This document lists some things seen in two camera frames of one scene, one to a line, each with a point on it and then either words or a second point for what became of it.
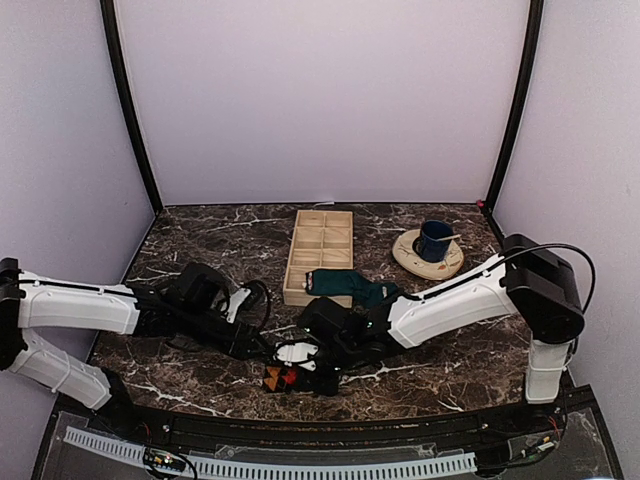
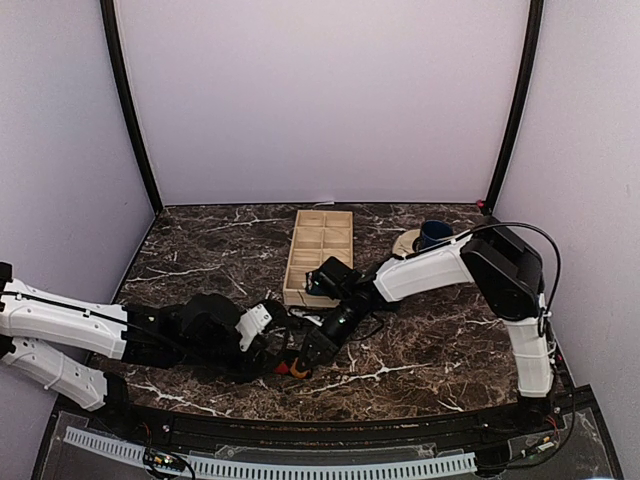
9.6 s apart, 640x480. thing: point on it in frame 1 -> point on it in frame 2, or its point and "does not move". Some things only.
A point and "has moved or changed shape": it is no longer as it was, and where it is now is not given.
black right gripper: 327,387 -> 323,342
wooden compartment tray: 323,240 does not move
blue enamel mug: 426,247 does not move
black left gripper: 238,344 -> 254,366
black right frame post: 534,27 does not move
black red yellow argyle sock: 281,378 has moved or changed shape
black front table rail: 529,423 does not move
